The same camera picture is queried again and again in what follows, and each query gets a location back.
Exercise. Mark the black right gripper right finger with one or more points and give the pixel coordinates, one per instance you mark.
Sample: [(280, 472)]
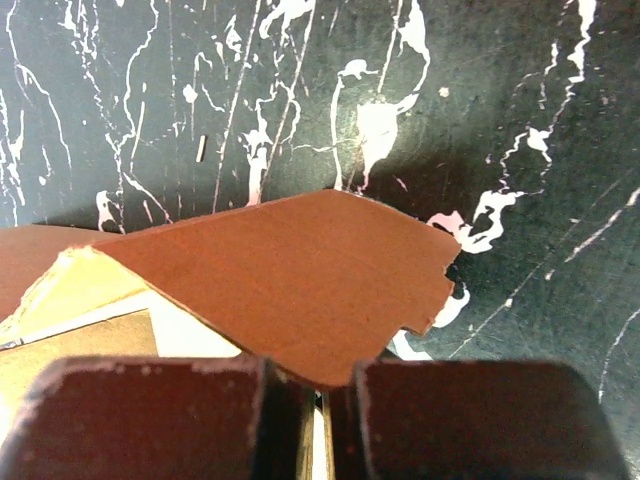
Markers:
[(470, 420)]

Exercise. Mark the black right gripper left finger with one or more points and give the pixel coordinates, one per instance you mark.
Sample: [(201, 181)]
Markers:
[(109, 417)]

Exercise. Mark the brown cardboard box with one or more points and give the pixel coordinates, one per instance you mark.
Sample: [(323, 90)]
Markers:
[(313, 283)]

